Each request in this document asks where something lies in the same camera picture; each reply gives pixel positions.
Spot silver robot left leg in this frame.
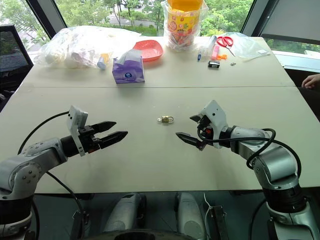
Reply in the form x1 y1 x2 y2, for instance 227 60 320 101
103 193 148 234

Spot purple tissue box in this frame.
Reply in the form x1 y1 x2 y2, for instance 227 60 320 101
111 48 146 85

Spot black mesh office chair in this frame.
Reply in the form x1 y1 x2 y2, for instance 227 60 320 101
0 24 35 106

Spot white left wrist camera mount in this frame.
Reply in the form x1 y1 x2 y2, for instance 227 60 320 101
66 105 89 157

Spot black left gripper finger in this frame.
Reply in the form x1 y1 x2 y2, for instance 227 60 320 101
98 130 129 150
92 121 118 134

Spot bystander bare hand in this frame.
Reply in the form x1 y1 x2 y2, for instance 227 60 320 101
301 74 320 90

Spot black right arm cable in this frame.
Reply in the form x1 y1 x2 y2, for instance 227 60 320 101
197 127 302 181

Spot red-handled scissors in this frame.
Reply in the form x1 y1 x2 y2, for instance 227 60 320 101
216 35 237 58

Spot clear plastic packet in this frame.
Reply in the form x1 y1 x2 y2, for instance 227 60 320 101
198 34 218 56

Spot large clear bag white items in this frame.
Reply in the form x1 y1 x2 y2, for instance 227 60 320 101
33 24 142 70

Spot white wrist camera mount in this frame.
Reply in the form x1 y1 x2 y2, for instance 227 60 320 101
199 100 230 150
66 105 89 157

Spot silver robot right leg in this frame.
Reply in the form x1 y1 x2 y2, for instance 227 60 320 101
175 191 208 240

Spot silver robot leg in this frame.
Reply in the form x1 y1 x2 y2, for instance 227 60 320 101
175 191 208 240
103 193 148 234

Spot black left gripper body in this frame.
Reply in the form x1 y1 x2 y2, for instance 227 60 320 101
78 125 104 154

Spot crumpled clear plastic bag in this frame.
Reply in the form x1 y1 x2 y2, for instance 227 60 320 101
219 31 272 63

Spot light blue tube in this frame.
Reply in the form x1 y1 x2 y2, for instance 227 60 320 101
96 53 109 71

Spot coral plastic bowl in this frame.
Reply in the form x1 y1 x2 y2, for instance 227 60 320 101
132 39 165 63

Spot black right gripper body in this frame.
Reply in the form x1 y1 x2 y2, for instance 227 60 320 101
197 115 214 151

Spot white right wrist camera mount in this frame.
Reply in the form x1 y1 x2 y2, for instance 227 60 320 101
199 100 230 150

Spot pink rectangular eraser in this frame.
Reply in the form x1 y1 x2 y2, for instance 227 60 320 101
211 45 221 61

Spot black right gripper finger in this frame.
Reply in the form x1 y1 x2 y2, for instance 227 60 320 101
175 132 204 151
189 113 205 124

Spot white cable tie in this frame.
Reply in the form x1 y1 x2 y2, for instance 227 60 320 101
203 192 214 227

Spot bag of colourful snacks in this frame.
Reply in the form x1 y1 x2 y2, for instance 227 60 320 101
160 0 210 53

